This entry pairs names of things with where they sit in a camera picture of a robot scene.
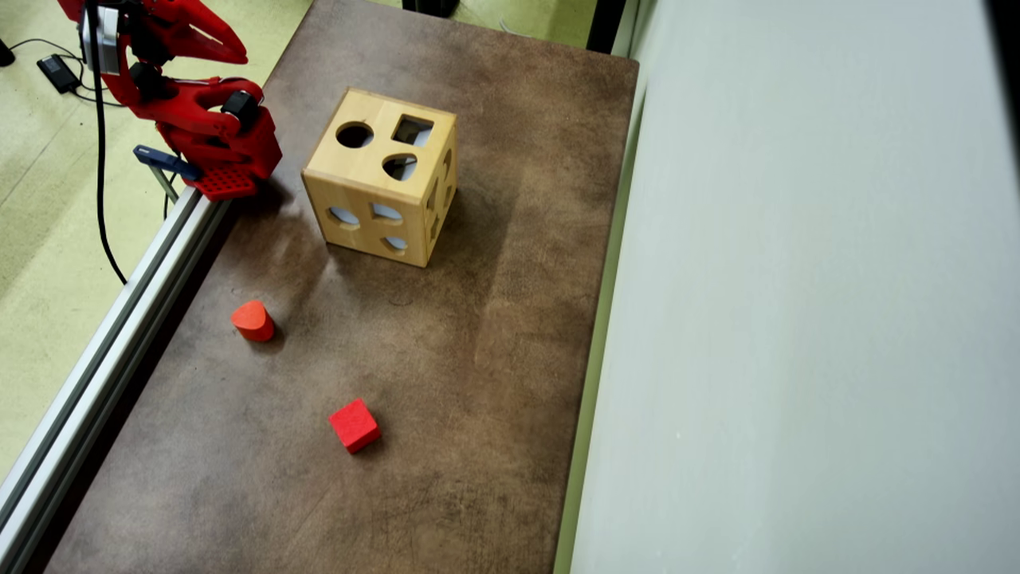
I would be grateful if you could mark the red robot arm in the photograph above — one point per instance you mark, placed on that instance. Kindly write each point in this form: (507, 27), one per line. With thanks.
(199, 112)

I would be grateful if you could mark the red cube block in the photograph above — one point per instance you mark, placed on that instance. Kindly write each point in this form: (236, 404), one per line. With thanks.
(355, 425)

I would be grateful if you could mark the black power adapter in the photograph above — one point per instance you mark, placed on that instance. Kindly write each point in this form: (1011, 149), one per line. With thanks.
(58, 72)

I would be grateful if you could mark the aluminium profile rail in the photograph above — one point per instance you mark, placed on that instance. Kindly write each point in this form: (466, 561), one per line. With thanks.
(96, 383)

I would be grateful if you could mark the wooden shape sorter box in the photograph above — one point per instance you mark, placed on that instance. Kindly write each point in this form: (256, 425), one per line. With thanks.
(366, 171)

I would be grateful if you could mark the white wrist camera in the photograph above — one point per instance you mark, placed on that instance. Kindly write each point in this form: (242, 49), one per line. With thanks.
(102, 40)

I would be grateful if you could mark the red teardrop block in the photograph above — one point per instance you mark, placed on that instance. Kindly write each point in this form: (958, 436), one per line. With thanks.
(253, 321)

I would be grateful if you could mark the black floor object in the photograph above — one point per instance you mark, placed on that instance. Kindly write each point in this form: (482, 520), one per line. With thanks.
(5, 53)

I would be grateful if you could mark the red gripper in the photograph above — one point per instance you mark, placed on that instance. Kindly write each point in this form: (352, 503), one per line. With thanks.
(209, 36)

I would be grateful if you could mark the dark vertical post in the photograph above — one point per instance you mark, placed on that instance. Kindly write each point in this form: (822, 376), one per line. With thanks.
(606, 24)

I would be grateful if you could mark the blue table clamp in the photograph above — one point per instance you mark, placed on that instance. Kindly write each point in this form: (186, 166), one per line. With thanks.
(163, 159)

